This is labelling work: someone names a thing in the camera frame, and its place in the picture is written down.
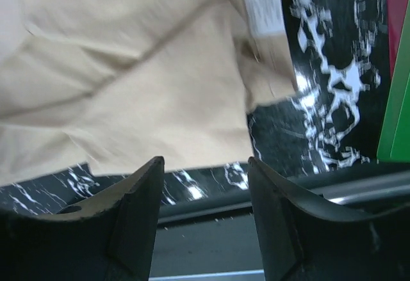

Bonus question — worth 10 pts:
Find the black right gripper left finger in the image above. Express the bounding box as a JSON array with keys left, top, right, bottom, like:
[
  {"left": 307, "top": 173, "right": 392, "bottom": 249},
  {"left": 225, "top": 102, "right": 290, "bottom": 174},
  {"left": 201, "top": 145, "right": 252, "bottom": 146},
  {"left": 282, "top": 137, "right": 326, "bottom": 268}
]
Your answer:
[{"left": 1, "top": 157, "right": 164, "bottom": 280}]

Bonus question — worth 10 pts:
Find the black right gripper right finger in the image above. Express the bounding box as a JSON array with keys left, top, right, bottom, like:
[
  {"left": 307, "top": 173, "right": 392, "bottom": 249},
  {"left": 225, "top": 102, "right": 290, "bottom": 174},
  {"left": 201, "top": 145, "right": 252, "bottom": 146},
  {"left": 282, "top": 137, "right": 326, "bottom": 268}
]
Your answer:
[{"left": 248, "top": 158, "right": 409, "bottom": 280}]

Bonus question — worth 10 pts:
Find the beige t shirt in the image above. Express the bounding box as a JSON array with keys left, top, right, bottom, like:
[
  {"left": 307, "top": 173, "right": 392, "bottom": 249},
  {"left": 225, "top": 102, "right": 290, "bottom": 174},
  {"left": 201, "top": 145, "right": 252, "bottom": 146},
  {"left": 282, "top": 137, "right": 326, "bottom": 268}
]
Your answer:
[{"left": 1, "top": 0, "right": 297, "bottom": 185}]

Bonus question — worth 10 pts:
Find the green plastic folder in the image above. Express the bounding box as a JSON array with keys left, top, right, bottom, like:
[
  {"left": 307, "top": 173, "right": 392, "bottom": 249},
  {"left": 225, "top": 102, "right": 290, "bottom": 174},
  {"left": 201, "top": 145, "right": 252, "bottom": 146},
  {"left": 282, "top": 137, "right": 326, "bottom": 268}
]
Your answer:
[{"left": 377, "top": 11, "right": 409, "bottom": 163}]

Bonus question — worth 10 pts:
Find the red plastic folder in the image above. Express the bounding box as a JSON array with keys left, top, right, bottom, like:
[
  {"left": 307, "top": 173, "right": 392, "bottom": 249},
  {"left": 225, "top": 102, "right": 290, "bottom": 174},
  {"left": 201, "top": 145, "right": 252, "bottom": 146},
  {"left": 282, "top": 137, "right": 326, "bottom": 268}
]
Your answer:
[{"left": 387, "top": 0, "right": 408, "bottom": 78}]

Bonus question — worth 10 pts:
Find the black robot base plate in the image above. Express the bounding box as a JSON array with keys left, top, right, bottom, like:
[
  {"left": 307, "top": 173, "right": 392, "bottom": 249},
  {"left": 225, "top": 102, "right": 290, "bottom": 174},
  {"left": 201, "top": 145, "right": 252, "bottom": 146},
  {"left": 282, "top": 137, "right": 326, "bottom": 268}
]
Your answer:
[{"left": 150, "top": 162, "right": 410, "bottom": 278}]

